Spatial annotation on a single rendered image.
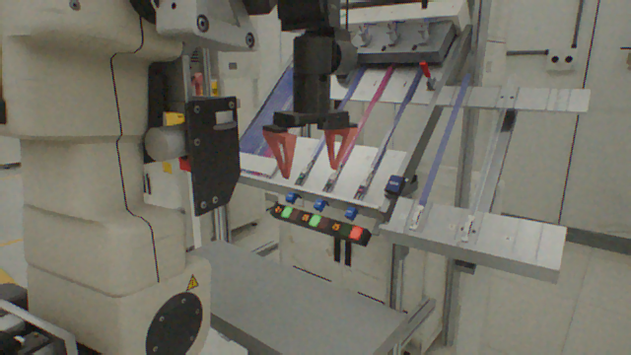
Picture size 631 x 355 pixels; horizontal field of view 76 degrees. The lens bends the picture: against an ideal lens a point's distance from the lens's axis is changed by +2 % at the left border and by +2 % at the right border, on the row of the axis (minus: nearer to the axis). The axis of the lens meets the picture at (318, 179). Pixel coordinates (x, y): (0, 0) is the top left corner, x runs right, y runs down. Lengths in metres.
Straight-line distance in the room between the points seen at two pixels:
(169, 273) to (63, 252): 0.14
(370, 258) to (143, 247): 1.10
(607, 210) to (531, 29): 1.18
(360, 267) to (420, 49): 0.82
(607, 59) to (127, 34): 2.62
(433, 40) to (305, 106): 0.83
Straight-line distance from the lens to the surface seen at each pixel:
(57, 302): 0.69
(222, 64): 2.46
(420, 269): 1.46
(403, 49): 1.38
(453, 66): 1.34
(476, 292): 1.15
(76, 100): 0.52
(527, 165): 2.95
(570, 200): 2.97
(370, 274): 1.57
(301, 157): 1.31
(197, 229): 1.98
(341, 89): 1.45
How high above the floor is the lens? 1.09
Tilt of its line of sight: 16 degrees down
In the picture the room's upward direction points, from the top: straight up
